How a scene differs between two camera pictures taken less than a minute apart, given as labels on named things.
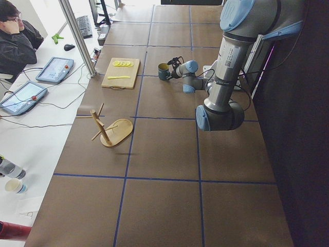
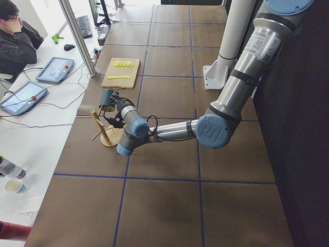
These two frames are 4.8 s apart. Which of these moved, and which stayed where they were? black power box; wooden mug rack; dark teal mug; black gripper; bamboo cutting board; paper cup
Moved: black gripper; dark teal mug
Stayed: wooden mug rack; black power box; bamboo cutting board; paper cup
